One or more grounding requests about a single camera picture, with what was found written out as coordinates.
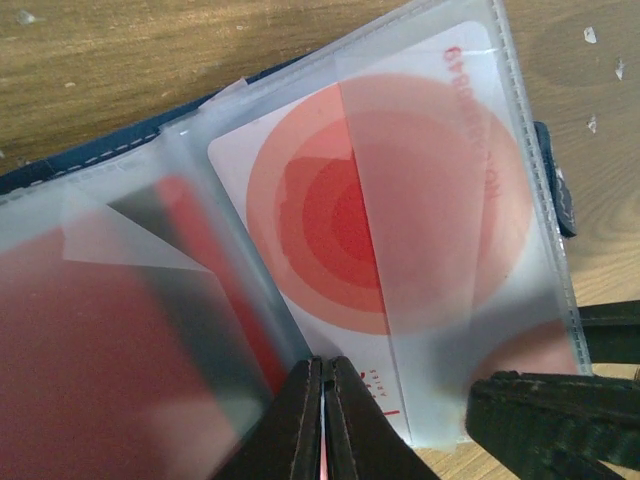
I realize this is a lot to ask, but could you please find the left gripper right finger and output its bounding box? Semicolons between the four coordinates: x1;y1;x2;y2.
323;356;438;480

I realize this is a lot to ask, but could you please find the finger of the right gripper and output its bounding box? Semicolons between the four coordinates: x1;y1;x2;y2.
578;300;640;365
465;372;639;479

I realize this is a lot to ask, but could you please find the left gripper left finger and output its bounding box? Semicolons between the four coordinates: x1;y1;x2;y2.
215;357;322;480

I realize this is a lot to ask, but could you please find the red circle white card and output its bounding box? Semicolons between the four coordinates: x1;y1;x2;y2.
207;19;579;443

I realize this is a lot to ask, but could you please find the navy blue card holder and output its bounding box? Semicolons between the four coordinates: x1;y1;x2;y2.
1;1;591;479

